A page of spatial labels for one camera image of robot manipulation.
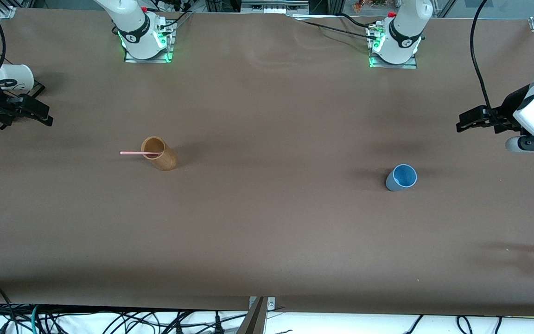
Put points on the white cup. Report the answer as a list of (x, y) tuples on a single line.
[(13, 76)]

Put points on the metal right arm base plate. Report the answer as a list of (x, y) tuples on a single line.
[(167, 44)]

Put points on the bamboo cup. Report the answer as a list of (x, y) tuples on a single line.
[(159, 155)]

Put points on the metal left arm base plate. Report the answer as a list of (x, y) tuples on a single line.
[(413, 62)]

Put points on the pink chopstick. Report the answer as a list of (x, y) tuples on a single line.
[(132, 152)]

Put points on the grey electronics box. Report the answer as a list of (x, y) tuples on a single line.
[(274, 6)]

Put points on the blue plastic cup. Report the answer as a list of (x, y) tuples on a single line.
[(401, 177)]

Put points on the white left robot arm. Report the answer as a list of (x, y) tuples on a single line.
[(403, 28)]

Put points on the metal table edge bracket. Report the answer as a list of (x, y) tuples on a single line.
[(270, 304)]

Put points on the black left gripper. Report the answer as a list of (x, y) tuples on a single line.
[(508, 110)]

